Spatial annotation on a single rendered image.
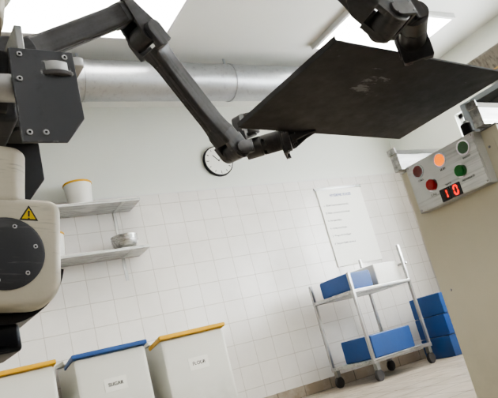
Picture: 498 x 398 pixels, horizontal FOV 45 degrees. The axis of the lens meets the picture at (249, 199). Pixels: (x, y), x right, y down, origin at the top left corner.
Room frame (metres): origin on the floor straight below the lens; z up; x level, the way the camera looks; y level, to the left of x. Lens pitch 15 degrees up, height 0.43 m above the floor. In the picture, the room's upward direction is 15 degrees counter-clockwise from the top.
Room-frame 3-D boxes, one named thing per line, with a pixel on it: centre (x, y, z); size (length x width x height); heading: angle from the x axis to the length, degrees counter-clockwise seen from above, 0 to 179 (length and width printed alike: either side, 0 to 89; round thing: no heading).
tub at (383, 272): (5.84, -0.95, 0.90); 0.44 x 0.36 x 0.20; 41
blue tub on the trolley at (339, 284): (5.59, -0.66, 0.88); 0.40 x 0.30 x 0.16; 36
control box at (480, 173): (1.56, -0.53, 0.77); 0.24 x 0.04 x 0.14; 35
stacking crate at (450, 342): (6.18, -1.65, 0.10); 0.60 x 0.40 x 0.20; 120
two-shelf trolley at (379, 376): (5.74, -0.81, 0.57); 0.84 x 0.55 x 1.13; 129
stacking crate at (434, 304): (6.18, -1.65, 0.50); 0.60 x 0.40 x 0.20; 124
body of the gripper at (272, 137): (1.59, -0.11, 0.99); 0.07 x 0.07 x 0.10; 81
